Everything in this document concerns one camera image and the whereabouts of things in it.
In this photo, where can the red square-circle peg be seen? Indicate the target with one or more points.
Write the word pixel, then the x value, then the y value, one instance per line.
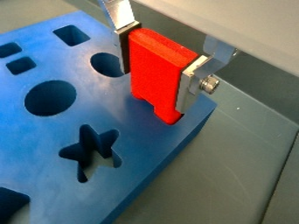
pixel 156 61

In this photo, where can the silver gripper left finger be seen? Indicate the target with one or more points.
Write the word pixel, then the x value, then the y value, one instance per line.
pixel 122 21

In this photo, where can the blue shape-sorter block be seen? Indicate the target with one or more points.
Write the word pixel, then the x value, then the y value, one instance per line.
pixel 81 145

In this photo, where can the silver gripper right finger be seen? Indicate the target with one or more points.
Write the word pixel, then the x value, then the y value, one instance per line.
pixel 196 75

